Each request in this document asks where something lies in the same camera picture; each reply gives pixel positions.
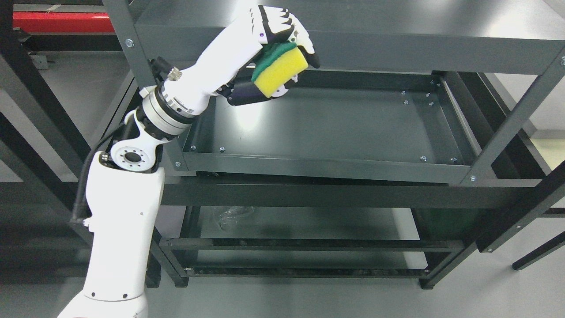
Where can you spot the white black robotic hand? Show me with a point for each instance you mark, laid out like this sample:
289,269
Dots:
238,45

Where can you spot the green yellow sponge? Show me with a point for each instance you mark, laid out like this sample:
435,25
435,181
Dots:
276,65

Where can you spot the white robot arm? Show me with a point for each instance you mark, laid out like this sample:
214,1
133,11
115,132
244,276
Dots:
124,189

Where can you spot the dark grey metal shelf unit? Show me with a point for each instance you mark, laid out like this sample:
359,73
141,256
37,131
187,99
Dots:
419,104

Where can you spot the red bar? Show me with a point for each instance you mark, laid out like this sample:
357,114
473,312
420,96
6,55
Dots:
63,22

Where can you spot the black metal rack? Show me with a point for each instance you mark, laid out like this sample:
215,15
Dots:
60,93

